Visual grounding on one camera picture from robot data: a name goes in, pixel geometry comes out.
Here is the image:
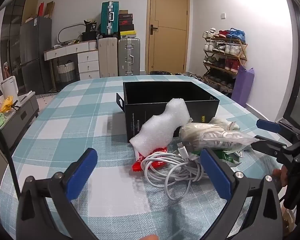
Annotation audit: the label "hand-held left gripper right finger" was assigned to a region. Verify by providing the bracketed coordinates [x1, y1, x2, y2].
[199, 147, 283, 240]

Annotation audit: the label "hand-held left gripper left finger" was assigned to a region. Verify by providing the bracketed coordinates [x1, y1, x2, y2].
[16, 148, 98, 240]

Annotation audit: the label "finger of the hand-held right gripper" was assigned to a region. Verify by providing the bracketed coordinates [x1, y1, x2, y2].
[251, 135, 295, 157]
[256, 119, 300, 141]

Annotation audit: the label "clear bag of white shoelaces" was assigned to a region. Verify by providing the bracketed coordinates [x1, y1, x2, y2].
[178, 122, 259, 156]

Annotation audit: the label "white charging cable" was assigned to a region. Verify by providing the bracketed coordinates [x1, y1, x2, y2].
[139, 142, 211, 201]

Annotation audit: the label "red snack packet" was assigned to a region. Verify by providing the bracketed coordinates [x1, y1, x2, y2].
[132, 147, 169, 173]

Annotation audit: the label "black cardboard box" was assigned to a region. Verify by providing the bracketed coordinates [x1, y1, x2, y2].
[116, 81, 220, 143]

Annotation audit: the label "person's right hand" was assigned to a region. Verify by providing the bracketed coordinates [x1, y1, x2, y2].
[272, 169, 289, 188]

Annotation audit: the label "green white packet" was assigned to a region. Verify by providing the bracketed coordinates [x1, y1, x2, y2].
[192, 149, 244, 167]

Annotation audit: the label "purple bag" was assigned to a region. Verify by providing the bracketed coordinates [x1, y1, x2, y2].
[230, 65, 255, 108]

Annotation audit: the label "dark glass door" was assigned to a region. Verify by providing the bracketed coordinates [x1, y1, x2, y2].
[282, 0, 300, 123]

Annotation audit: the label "low grey cabinet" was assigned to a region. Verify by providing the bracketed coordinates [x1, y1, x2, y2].
[0, 92, 40, 156]

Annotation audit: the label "wooden shoe rack with shoes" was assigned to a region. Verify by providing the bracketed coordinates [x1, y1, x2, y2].
[202, 28, 247, 91]

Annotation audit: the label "scattered loose shoes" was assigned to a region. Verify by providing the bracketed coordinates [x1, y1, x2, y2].
[174, 72, 203, 81]

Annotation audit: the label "blue bag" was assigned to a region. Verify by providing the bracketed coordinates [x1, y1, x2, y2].
[223, 28, 246, 43]

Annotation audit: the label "yellow plastic bag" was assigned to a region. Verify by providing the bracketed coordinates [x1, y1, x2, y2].
[1, 96, 16, 113]

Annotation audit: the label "woven laundry basket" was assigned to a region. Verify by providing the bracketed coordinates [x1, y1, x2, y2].
[56, 60, 77, 83]

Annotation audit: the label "white desk with drawers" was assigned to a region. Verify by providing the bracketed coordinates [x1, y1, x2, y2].
[43, 41, 101, 92]

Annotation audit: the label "white appliance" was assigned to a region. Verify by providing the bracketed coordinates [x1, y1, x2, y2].
[0, 75, 20, 98]

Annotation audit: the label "beige suitcase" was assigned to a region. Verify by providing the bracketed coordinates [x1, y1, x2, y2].
[98, 37, 119, 79]

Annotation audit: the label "silver suitcase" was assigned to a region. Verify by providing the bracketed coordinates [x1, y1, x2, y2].
[118, 38, 141, 77]

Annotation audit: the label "grey refrigerator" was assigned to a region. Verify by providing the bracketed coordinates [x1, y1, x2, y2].
[19, 17, 53, 94]

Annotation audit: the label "wooden door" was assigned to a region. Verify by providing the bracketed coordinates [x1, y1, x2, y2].
[145, 0, 190, 76]

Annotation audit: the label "black storage case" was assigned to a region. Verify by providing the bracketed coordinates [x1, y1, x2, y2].
[82, 31, 98, 42]

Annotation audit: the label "black paper bag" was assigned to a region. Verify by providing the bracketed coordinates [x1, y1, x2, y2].
[84, 20, 98, 33]

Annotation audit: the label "teal suitcase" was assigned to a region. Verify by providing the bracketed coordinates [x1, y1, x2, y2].
[101, 1, 120, 36]

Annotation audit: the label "dark glass cabinet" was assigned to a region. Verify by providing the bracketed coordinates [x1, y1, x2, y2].
[0, 0, 28, 91]

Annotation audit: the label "small cardboard box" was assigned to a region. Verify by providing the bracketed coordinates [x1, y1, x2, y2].
[44, 1, 56, 19]

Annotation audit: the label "large flat cardboard box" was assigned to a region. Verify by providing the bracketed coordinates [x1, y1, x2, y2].
[22, 0, 39, 23]

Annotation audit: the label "clear bag of cream rope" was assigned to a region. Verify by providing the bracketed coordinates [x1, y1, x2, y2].
[209, 117, 241, 132]

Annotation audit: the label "thin black cable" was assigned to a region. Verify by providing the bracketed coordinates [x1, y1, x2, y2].
[0, 116, 23, 196]

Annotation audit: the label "oval metal frame mirror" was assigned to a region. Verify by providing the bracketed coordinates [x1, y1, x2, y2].
[58, 23, 87, 44]

